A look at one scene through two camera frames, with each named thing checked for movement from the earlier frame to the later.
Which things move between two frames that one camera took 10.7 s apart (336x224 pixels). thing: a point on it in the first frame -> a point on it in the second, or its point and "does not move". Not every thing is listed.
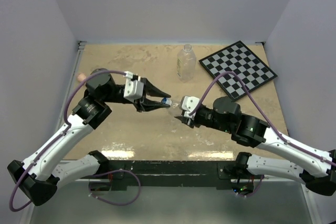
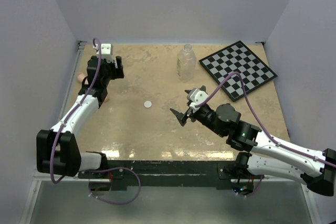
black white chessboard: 237,57 does not move
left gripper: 144,104 -> 117,72
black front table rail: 123,173 does not move
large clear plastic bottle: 186,63 does not move
